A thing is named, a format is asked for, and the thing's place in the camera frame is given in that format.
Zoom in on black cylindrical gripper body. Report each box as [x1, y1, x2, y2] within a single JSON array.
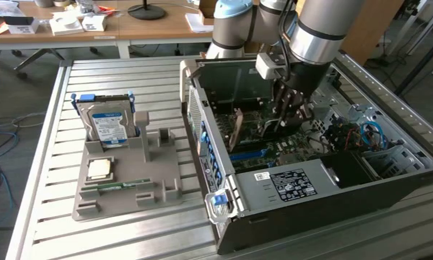
[[281, 60, 334, 96]]

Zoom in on green graphics card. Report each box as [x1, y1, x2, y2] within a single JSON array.
[[228, 107, 301, 154]]

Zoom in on black power connector bundle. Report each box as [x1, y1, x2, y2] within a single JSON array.
[[324, 120, 352, 151]]

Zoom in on green motherboard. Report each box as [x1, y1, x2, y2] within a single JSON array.
[[216, 104, 322, 173]]

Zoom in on grey chipset heatsink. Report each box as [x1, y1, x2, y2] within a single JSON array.
[[276, 154, 301, 166]]

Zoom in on long blue expansion slot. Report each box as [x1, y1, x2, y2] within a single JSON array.
[[230, 150, 269, 161]]

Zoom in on wooden cabinet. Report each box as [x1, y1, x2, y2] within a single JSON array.
[[338, 0, 408, 66]]

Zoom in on grey power supply unit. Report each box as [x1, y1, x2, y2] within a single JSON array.
[[233, 158, 338, 212]]

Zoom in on white paper stack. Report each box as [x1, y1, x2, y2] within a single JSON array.
[[185, 12, 214, 34]]

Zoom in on open cardboard box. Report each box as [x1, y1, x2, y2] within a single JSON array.
[[197, 0, 217, 19]]

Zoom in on blue case latch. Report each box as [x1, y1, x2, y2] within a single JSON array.
[[209, 193, 228, 210]]

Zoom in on open black PC case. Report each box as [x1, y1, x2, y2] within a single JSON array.
[[178, 50, 433, 255]]

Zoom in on wooden desk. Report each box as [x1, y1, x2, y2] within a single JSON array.
[[117, 0, 261, 59], [0, 0, 122, 79]]

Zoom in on grey parts rack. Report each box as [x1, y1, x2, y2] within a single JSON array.
[[70, 110, 184, 222]]

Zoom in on hard disk with blue rails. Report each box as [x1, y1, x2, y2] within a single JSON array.
[[70, 91, 141, 148]]

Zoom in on black round lamp base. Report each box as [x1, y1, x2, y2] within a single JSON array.
[[126, 0, 166, 21]]

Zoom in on green RAM stick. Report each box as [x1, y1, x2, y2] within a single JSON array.
[[82, 178, 153, 192]]

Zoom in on CPU chip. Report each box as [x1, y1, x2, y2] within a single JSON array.
[[85, 159, 113, 180]]

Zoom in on white labelled box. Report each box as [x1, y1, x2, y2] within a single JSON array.
[[81, 15, 108, 33]]

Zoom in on orange tool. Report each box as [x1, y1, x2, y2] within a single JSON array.
[[94, 5, 120, 16]]

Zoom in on white box with round roll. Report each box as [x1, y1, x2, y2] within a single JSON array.
[[48, 11, 85, 37]]

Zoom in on black and white box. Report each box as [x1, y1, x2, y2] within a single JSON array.
[[2, 16, 40, 35]]

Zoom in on clear plastic bags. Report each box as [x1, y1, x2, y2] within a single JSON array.
[[0, 0, 26, 17]]

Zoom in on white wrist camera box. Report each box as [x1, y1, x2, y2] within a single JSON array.
[[254, 53, 286, 80]]

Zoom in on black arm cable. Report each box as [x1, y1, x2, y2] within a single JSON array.
[[278, 0, 296, 79]]

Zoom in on red orange wire bundle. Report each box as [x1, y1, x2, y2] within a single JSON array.
[[345, 128, 364, 149]]

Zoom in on blue data wire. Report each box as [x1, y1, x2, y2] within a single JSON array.
[[360, 129, 374, 149], [360, 122, 390, 152]]

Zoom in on grey floor cable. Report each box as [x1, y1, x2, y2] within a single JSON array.
[[0, 112, 46, 128]]

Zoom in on blue floor cable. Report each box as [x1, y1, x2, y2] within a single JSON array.
[[0, 119, 20, 232]]

